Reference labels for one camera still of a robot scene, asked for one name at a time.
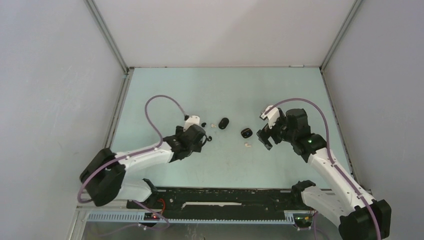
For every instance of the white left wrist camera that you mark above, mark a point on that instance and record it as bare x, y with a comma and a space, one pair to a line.
191, 120

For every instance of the aluminium frame rail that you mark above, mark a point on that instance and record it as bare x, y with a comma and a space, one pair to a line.
301, 221

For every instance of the black oval charging case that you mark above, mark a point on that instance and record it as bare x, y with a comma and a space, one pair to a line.
224, 122

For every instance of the grey slotted cable duct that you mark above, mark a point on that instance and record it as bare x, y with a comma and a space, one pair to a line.
146, 217

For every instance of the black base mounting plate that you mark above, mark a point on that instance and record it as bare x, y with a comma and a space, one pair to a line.
226, 203

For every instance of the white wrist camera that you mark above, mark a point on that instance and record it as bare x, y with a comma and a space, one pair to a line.
271, 114
191, 120

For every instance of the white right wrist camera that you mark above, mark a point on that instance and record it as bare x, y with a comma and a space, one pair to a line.
271, 114

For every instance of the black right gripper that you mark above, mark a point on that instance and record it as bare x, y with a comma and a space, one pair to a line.
263, 135

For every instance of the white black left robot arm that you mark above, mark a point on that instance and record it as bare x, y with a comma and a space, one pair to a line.
114, 176

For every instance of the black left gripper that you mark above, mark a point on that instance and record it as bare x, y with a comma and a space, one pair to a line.
197, 147

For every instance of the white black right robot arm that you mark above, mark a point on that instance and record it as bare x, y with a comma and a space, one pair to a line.
331, 172

